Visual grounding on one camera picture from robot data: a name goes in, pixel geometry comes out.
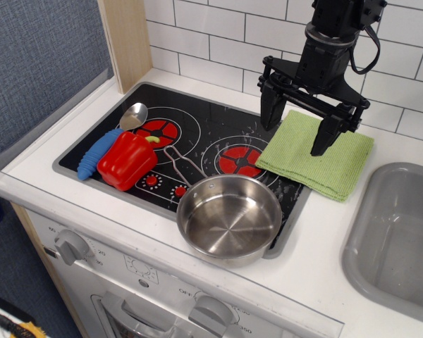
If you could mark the yellow black object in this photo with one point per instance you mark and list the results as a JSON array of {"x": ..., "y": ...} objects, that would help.
[{"x": 11, "y": 326}]

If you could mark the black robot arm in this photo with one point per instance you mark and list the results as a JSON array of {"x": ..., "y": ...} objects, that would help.
[{"x": 340, "y": 18}]

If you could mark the white toy oven front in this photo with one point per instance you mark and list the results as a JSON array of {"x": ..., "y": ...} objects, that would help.
[{"x": 113, "y": 294}]

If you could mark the wooden post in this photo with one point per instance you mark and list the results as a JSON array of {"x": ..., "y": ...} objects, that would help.
[{"x": 126, "y": 32}]

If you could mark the grey sink basin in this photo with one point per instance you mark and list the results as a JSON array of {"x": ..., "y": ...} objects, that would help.
[{"x": 383, "y": 257}]

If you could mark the blue handled metal spoon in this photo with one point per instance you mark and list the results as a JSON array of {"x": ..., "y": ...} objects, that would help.
[{"x": 134, "y": 117}]

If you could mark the grey oven knob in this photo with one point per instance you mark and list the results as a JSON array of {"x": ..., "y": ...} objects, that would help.
[
  {"x": 211, "y": 314},
  {"x": 71, "y": 246}
]

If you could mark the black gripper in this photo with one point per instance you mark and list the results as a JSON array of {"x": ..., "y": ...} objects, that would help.
[{"x": 316, "y": 83}]

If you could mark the grey right oven knob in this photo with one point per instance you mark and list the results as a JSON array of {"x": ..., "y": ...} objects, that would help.
[{"x": 211, "y": 314}]

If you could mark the silver pot with handle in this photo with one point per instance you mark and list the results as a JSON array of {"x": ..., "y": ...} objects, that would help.
[{"x": 229, "y": 219}]

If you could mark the green folded cloth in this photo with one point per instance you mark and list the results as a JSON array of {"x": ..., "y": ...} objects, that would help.
[{"x": 334, "y": 174}]

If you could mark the red toy bell pepper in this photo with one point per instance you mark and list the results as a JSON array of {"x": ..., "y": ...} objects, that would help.
[{"x": 128, "y": 160}]

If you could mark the grey left oven knob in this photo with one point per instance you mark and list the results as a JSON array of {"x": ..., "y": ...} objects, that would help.
[{"x": 71, "y": 246}]

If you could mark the black toy stovetop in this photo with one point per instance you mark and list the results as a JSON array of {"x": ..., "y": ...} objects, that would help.
[{"x": 217, "y": 138}]

